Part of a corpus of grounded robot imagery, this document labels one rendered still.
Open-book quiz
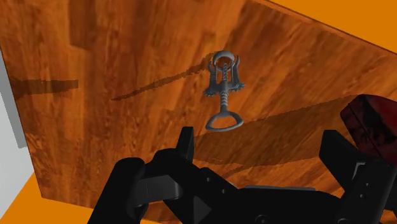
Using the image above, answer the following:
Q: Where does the dark red rounded box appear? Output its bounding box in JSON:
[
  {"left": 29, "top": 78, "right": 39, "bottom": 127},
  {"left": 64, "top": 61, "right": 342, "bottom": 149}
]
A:
[{"left": 340, "top": 94, "right": 397, "bottom": 166}]

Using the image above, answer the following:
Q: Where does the grey metal wing corkscrew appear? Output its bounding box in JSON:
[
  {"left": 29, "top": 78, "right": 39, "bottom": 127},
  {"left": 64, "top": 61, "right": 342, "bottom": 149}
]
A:
[{"left": 203, "top": 50, "right": 246, "bottom": 132}]

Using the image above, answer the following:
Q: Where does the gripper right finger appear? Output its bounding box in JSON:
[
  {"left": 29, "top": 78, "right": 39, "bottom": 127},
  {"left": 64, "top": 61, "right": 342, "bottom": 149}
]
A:
[{"left": 319, "top": 129, "right": 397, "bottom": 224}]

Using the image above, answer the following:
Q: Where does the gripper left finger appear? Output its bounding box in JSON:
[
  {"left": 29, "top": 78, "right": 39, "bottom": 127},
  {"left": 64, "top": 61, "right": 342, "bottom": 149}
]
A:
[{"left": 87, "top": 126, "right": 215, "bottom": 224}]

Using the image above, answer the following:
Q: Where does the wooden table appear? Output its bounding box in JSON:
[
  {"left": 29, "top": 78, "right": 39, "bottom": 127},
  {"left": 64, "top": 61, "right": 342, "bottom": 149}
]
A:
[{"left": 0, "top": 0, "right": 397, "bottom": 224}]

